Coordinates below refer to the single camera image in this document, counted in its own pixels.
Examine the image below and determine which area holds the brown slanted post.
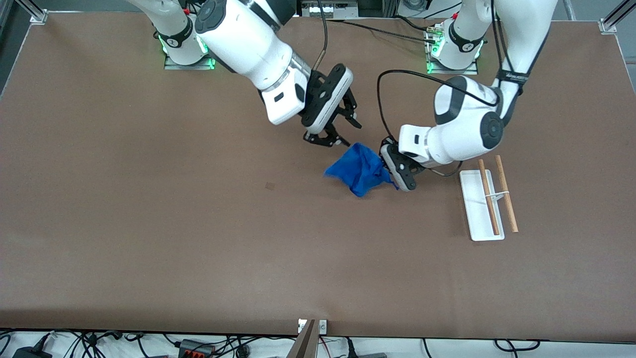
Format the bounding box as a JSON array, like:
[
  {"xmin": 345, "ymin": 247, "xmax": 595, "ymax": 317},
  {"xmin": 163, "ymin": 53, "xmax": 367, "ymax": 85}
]
[{"xmin": 287, "ymin": 321, "xmax": 318, "ymax": 358}]

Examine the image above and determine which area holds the white power strip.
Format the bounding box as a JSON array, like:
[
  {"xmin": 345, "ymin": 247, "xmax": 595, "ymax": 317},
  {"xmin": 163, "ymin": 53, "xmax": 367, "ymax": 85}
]
[{"xmin": 301, "ymin": 0, "xmax": 359, "ymax": 19}]

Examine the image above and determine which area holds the black box with orange connectors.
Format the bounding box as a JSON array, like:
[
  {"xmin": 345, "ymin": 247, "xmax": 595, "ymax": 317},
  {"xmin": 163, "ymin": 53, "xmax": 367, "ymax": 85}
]
[{"xmin": 179, "ymin": 339, "xmax": 215, "ymax": 358}]

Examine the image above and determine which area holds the blue towel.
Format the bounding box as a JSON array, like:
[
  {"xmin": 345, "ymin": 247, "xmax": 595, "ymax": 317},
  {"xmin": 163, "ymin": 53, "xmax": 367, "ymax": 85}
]
[{"xmin": 324, "ymin": 143, "xmax": 399, "ymax": 198}]

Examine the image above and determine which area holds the short thick black table cable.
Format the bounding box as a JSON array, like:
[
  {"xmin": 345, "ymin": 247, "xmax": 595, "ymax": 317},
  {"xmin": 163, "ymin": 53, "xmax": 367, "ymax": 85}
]
[{"xmin": 395, "ymin": 15, "xmax": 438, "ymax": 33}]

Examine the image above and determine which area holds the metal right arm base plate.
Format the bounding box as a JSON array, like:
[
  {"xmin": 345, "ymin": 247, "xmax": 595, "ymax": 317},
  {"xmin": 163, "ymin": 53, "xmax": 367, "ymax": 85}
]
[{"xmin": 164, "ymin": 22, "xmax": 220, "ymax": 70}]

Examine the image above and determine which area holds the white rack with wooden rods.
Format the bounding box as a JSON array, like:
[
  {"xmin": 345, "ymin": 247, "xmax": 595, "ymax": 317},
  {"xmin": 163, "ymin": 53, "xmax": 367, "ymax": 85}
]
[{"xmin": 460, "ymin": 155, "xmax": 519, "ymax": 242}]

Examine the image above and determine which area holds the black looped floor cable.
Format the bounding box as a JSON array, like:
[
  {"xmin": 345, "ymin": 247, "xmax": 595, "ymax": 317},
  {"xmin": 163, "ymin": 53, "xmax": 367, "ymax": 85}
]
[{"xmin": 494, "ymin": 340, "xmax": 541, "ymax": 353}]

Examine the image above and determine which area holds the aluminium table corner bracket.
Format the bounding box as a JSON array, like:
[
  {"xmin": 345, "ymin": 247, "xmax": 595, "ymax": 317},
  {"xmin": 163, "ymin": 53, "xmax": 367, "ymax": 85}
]
[{"xmin": 599, "ymin": 0, "xmax": 636, "ymax": 34}]

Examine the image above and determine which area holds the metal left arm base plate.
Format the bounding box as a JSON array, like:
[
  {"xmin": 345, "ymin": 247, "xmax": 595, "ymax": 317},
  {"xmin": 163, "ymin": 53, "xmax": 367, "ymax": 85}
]
[{"xmin": 426, "ymin": 25, "xmax": 480, "ymax": 75}]

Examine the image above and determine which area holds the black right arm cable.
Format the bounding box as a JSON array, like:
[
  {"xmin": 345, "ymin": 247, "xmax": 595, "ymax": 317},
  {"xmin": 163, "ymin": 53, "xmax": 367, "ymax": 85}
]
[{"xmin": 311, "ymin": 0, "xmax": 328, "ymax": 75}]

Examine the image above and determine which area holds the black power adapter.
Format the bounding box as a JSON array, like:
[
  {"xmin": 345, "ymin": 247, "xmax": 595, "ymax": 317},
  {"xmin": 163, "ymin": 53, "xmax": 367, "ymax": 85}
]
[{"xmin": 12, "ymin": 346, "xmax": 50, "ymax": 358}]

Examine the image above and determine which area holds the small metal table bracket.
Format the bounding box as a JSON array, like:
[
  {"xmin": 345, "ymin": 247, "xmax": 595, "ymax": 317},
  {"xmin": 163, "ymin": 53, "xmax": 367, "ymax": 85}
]
[{"xmin": 298, "ymin": 319, "xmax": 327, "ymax": 335}]

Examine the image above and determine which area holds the long thin black table cable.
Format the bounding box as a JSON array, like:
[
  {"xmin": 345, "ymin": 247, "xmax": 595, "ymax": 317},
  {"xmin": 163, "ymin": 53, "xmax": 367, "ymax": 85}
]
[{"xmin": 320, "ymin": 19, "xmax": 438, "ymax": 44}]

